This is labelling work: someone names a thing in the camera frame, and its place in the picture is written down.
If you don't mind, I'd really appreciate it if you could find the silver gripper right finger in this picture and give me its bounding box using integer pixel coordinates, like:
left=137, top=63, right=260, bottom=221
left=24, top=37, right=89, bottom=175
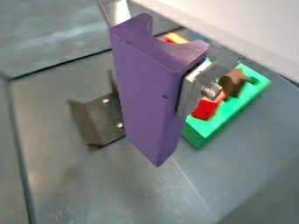
left=176, top=46, right=242, bottom=119

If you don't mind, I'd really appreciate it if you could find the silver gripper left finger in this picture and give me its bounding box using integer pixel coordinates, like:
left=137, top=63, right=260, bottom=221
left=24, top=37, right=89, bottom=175
left=94, top=0, right=130, bottom=28

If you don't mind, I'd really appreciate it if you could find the purple arch block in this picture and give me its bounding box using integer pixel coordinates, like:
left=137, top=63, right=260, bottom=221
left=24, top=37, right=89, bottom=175
left=109, top=13, right=208, bottom=166

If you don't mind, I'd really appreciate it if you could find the green shape sorter board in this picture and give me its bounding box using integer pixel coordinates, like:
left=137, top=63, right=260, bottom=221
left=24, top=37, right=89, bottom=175
left=181, top=63, right=271, bottom=150

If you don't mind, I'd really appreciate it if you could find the brown star block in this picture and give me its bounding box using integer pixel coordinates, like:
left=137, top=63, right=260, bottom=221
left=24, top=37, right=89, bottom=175
left=218, top=69, right=249, bottom=97

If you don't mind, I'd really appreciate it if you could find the red hexagonal prism block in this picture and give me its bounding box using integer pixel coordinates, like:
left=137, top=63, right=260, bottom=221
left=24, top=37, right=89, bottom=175
left=190, top=92, right=226, bottom=121

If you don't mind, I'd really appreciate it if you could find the red rectangular block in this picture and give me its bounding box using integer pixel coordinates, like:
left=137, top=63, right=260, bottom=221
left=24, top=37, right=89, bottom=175
left=162, top=32, right=188, bottom=44

